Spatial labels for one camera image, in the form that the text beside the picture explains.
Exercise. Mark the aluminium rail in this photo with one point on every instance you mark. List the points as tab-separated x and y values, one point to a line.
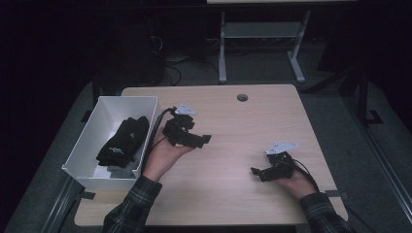
60	207
382	152

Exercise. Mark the black floor stand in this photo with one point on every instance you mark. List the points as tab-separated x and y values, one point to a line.
364	97

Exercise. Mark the black tape strip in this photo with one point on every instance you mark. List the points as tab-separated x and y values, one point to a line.
87	195
338	194

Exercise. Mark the grey metal stand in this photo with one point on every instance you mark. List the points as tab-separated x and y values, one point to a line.
262	30

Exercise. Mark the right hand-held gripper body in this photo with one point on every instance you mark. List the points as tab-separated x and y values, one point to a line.
280	165

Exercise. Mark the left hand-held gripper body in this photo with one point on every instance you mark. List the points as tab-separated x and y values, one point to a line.
179	129

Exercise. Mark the white box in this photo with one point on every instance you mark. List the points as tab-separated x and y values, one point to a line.
94	136

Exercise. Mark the person's right hand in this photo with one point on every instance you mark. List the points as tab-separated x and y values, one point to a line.
299	184

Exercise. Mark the person's left hand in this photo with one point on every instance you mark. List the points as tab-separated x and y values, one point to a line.
165	155

